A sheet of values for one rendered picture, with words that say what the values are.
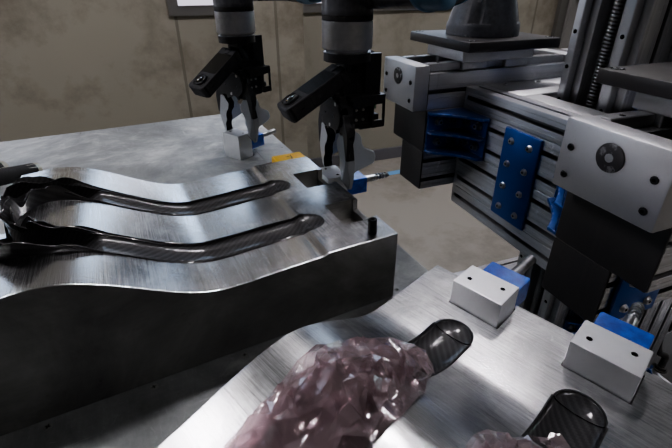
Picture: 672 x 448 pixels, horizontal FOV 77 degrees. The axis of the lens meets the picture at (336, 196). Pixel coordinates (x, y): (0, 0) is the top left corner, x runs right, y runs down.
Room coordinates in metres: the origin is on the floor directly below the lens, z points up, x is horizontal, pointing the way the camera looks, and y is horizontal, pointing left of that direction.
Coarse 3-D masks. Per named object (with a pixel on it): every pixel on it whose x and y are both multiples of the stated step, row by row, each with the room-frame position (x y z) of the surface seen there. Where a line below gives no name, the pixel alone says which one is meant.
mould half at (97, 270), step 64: (128, 192) 0.46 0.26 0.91; (192, 192) 0.52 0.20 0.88; (320, 192) 0.50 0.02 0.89; (64, 256) 0.30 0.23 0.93; (256, 256) 0.36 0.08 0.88; (320, 256) 0.36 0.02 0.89; (384, 256) 0.39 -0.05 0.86; (0, 320) 0.24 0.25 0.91; (64, 320) 0.26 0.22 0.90; (128, 320) 0.27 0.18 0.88; (192, 320) 0.30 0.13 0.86; (256, 320) 0.32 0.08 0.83; (320, 320) 0.36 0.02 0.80; (0, 384) 0.23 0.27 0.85; (64, 384) 0.25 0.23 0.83; (128, 384) 0.27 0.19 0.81
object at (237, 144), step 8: (224, 136) 0.86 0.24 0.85; (232, 136) 0.84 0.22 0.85; (240, 136) 0.84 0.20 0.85; (248, 136) 0.85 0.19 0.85; (264, 136) 0.92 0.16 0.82; (224, 144) 0.86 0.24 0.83; (232, 144) 0.84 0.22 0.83; (240, 144) 0.84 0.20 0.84; (248, 144) 0.85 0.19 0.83; (256, 144) 0.88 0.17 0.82; (232, 152) 0.85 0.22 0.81; (240, 152) 0.83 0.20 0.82; (248, 152) 0.85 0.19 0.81; (240, 160) 0.83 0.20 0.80
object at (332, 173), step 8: (328, 168) 0.67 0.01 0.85; (336, 168) 0.67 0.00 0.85; (328, 176) 0.63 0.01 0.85; (336, 176) 0.63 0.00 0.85; (360, 176) 0.66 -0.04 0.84; (368, 176) 0.68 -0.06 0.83; (376, 176) 0.69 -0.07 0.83; (384, 176) 0.69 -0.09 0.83; (360, 184) 0.65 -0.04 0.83; (352, 192) 0.65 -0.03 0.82; (360, 192) 0.65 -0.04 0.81
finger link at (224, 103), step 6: (222, 96) 0.88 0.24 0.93; (234, 96) 0.90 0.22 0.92; (222, 102) 0.88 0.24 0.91; (228, 102) 0.87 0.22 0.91; (234, 102) 0.90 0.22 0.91; (222, 108) 0.89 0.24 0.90; (228, 108) 0.87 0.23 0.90; (234, 108) 0.91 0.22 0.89; (222, 114) 0.89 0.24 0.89; (228, 114) 0.88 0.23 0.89; (234, 114) 0.91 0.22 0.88; (222, 120) 0.89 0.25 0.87; (228, 120) 0.88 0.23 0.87; (228, 126) 0.89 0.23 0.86
